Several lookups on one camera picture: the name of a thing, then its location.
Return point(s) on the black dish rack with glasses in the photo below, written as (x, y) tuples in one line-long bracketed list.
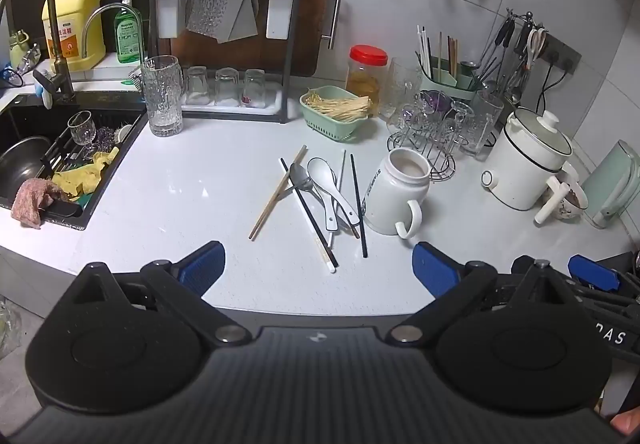
[(288, 73)]

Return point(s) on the upturned crystal glass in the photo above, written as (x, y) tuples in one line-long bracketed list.
[(442, 136), (411, 123)]

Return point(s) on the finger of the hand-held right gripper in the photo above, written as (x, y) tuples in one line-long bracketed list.
[(592, 271)]

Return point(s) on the dark wall power strip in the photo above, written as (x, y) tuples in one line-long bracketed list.
[(565, 53)]

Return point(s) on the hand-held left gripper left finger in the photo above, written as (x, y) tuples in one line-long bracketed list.
[(202, 266)]

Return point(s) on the wooden cutting board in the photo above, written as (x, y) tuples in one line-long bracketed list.
[(310, 23)]

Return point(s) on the plain steel cleaver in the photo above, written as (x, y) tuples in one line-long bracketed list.
[(245, 23)]

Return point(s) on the tall textured glass mug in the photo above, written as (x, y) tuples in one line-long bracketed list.
[(162, 98), (487, 123)]

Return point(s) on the wide textured glass pitcher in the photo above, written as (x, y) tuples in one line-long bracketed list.
[(405, 78)]

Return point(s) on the dark kitchen faucet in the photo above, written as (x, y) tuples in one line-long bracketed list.
[(59, 58)]

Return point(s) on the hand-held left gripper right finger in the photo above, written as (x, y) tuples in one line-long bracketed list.
[(432, 269)]

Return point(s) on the green dish soap bottle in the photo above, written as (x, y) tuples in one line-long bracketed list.
[(127, 38)]

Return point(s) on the stainless steel pot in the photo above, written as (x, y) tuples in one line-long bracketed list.
[(22, 166)]

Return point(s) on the metal ladle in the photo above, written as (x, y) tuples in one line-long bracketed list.
[(468, 65)]

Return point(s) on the red lid plastic jar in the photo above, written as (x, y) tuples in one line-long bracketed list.
[(367, 78)]

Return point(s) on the black chopstick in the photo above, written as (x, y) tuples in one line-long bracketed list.
[(358, 204), (309, 214)]

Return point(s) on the pink cloth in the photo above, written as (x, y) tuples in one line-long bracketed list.
[(32, 199)]

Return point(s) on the small clear glass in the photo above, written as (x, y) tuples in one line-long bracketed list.
[(227, 87), (254, 89), (196, 86)]

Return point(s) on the white floral cup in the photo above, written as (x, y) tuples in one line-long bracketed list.
[(570, 204)]

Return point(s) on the green plastic basket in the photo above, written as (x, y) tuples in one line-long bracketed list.
[(330, 126)]

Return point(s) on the upturned stemmed crystal goblet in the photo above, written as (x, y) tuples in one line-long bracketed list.
[(461, 111)]

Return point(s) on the wooden chopstick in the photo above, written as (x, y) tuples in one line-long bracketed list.
[(455, 56), (440, 51), (283, 184), (269, 205), (450, 56)]

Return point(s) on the white blue-rimmed ceramic spoon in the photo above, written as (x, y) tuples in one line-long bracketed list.
[(347, 213), (320, 171)]

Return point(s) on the pale green bottle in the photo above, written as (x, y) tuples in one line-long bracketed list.
[(19, 48)]

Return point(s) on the yellow detergent jug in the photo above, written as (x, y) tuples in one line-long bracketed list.
[(75, 13)]

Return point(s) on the white electric cooker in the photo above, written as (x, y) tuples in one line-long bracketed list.
[(520, 173)]

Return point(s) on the white rack cup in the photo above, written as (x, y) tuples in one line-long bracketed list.
[(279, 13), (168, 18)]

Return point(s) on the black kitchen sink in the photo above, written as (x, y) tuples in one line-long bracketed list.
[(20, 121)]

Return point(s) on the chrome gooseneck faucet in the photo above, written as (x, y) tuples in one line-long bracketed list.
[(90, 31)]

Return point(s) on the white ceramic utensil jar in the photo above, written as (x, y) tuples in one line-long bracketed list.
[(390, 204)]

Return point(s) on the yellow cloth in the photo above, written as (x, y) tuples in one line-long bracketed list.
[(82, 176)]

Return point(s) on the black sink drain rack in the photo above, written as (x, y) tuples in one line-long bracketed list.
[(107, 179)]

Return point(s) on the large metal spoon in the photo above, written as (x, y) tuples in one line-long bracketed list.
[(299, 173)]

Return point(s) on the clear plastic bag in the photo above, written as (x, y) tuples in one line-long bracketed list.
[(9, 329)]

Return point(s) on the steel wool scrubber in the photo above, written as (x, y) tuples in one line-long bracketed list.
[(106, 134)]

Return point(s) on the green cutlery drainer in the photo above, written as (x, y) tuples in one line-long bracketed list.
[(462, 83)]

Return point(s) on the mint green electric kettle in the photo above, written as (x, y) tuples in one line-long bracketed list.
[(612, 179)]

